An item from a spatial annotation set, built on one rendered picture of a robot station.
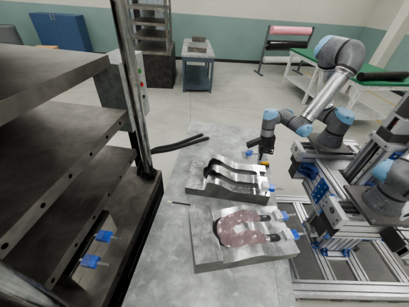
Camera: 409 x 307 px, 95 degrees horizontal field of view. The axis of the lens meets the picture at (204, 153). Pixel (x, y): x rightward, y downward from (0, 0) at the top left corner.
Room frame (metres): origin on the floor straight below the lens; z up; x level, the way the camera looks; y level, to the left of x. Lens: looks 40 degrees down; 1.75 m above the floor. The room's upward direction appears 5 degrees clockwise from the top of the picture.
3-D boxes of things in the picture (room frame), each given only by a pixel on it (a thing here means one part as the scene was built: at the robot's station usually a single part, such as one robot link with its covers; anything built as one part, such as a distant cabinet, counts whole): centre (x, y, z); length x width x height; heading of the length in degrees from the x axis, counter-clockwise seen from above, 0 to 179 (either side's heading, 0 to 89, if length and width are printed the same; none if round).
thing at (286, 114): (0.98, -0.45, 1.24); 0.11 x 0.11 x 0.08; 30
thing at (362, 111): (4.21, -2.62, 0.51); 2.40 x 1.13 x 1.02; 10
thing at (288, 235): (0.49, -0.49, 0.86); 0.13 x 0.05 x 0.05; 102
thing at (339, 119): (1.08, -0.83, 1.20); 0.13 x 0.12 x 0.14; 30
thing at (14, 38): (5.29, 5.27, 0.44); 0.59 x 0.59 x 0.88
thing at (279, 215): (0.59, -0.47, 0.86); 0.13 x 0.05 x 0.05; 102
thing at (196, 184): (0.84, -0.16, 0.87); 0.50 x 0.26 x 0.14; 85
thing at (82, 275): (0.36, 0.68, 0.87); 0.50 x 0.27 x 0.17; 85
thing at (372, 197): (0.58, -0.86, 1.09); 0.15 x 0.15 x 0.10
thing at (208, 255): (0.47, -0.21, 0.86); 0.50 x 0.26 x 0.11; 102
